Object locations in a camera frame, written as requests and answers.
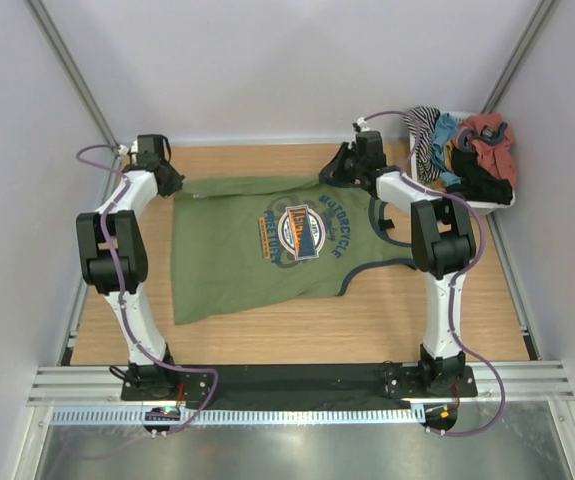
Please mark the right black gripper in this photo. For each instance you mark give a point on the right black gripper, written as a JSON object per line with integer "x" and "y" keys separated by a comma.
{"x": 333, "y": 170}

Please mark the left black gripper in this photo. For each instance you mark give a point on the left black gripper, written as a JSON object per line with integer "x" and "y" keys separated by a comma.
{"x": 176, "y": 182}

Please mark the green tank top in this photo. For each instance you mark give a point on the green tank top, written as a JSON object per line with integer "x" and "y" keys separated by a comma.
{"x": 240, "y": 243}

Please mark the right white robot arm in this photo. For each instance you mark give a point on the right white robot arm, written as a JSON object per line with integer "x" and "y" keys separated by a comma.
{"x": 442, "y": 244}

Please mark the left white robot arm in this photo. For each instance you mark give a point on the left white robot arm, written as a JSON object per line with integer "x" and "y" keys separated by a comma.
{"x": 114, "y": 261}

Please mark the striped tank top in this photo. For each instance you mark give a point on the striped tank top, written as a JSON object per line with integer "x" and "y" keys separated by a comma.
{"x": 421, "y": 122}

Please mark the light blue tank top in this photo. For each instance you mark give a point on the light blue tank top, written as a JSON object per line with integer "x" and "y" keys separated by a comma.
{"x": 446, "y": 127}

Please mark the black tank top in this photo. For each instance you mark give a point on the black tank top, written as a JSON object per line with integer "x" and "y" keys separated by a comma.
{"x": 477, "y": 185}

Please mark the pink tank top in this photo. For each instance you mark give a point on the pink tank top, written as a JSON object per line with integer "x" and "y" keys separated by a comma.
{"x": 491, "y": 138}

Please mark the white laundry basket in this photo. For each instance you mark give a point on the white laundry basket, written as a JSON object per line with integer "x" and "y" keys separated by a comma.
{"x": 438, "y": 184}

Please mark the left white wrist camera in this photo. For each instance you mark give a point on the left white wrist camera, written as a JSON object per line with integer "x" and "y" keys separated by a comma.
{"x": 127, "y": 151}

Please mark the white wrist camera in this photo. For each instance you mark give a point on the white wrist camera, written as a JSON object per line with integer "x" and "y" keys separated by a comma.
{"x": 127, "y": 151}
{"x": 361, "y": 125}

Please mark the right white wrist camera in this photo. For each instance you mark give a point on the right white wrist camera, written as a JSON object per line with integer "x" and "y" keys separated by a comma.
{"x": 361, "y": 125}

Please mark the left aluminium corner post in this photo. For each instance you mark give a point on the left aluminium corner post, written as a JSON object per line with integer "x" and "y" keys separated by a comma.
{"x": 56, "y": 42}

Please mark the aluminium corner post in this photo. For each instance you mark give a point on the aluminium corner post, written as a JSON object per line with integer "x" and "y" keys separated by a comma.
{"x": 56, "y": 42}
{"x": 527, "y": 40}

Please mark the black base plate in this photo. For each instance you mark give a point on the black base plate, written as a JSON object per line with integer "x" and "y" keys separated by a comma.
{"x": 292, "y": 382}

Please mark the white slotted cable duct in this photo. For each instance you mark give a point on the white slotted cable duct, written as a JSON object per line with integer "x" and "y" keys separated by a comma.
{"x": 164, "y": 417}

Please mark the right aluminium corner post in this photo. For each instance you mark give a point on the right aluminium corner post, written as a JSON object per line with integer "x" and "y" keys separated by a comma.
{"x": 527, "y": 40}

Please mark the aluminium frame rail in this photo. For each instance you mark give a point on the aluminium frame rail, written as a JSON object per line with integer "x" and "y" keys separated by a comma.
{"x": 94, "y": 385}

